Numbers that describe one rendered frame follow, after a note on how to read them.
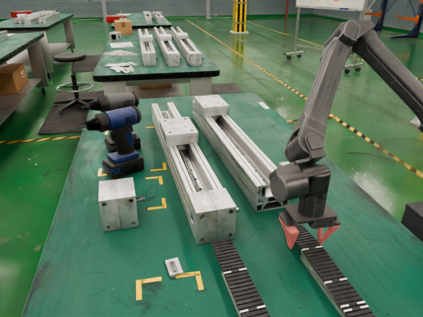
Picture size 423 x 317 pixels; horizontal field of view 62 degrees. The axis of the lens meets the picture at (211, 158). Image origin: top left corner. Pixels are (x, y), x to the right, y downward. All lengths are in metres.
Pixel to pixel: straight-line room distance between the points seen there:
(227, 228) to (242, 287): 0.19
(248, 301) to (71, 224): 0.53
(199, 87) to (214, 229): 1.98
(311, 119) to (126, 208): 0.50
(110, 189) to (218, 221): 0.30
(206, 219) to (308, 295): 0.28
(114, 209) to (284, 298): 0.46
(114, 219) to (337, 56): 0.70
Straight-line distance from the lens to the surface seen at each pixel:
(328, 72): 0.93
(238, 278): 0.76
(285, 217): 0.83
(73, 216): 1.05
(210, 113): 1.45
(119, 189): 0.95
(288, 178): 0.72
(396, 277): 0.91
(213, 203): 0.86
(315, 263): 0.82
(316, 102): 0.86
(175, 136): 1.18
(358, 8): 6.44
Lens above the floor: 1.35
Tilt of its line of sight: 27 degrees down
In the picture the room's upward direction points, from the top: straight up
